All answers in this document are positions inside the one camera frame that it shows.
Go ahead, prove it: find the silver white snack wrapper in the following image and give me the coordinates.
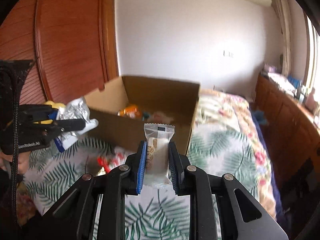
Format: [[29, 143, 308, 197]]
[[54, 97, 99, 153]]

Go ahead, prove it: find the white red snack packet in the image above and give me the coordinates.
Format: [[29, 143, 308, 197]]
[[97, 146, 132, 174]]

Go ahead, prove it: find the white cake bar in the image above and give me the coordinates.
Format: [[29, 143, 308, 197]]
[[144, 123, 175, 188]]

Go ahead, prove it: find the silver orange foil pouch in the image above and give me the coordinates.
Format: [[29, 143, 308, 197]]
[[117, 105, 143, 120]]

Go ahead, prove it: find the blue foil snack packet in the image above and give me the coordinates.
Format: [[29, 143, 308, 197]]
[[142, 112, 151, 121]]

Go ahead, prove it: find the pink red snack bag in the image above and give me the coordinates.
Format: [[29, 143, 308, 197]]
[[149, 111, 174, 124]]

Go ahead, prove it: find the person's left hand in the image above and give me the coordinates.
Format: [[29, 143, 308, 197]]
[[0, 149, 30, 176]]

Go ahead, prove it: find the yellow plush toy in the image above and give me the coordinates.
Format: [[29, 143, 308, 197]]
[[35, 101, 66, 124]]

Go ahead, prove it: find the leaf print bed sheet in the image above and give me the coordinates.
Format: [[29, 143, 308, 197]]
[[23, 129, 251, 240]]

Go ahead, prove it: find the brown cardboard box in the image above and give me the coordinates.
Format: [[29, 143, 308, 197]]
[[85, 76, 200, 154]]

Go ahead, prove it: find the wooden wardrobe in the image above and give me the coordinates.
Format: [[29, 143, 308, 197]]
[[1, 0, 119, 104]]

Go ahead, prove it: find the wooden side cabinet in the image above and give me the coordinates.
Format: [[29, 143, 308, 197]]
[[254, 75, 319, 188]]

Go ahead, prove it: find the white patterned curtain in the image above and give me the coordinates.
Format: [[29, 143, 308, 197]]
[[275, 0, 292, 76]]

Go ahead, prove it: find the black braided cable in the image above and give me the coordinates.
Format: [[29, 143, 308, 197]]
[[0, 60, 36, 225]]

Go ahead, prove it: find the wall switch plate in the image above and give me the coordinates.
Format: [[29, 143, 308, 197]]
[[223, 50, 230, 57]]

